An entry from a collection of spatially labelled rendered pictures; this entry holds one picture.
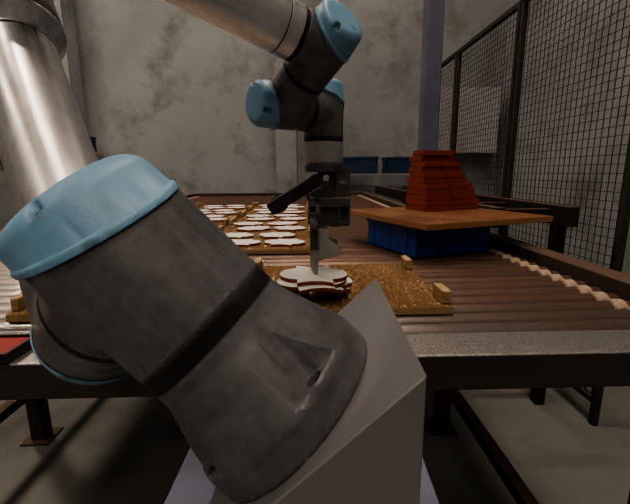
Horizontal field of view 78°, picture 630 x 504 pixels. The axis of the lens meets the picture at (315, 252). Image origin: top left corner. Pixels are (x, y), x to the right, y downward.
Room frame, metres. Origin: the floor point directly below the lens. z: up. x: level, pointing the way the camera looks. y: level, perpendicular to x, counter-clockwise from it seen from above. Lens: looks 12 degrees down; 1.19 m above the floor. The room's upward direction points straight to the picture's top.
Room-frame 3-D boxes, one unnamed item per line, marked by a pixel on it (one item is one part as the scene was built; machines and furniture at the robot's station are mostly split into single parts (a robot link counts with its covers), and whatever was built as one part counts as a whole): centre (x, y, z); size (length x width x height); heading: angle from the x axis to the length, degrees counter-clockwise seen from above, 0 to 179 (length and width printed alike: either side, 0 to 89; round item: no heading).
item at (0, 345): (0.56, 0.49, 0.92); 0.06 x 0.06 x 0.01; 1
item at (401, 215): (1.40, -0.45, 1.03); 0.50 x 0.50 x 0.02; 22
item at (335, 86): (0.77, -0.02, 1.30); 0.09 x 0.08 x 0.11; 132
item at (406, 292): (0.86, -0.05, 0.93); 0.41 x 0.35 x 0.02; 92
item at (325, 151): (0.78, -0.02, 1.22); 0.08 x 0.08 x 0.05
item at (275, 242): (1.43, 0.21, 0.94); 0.41 x 0.35 x 0.04; 91
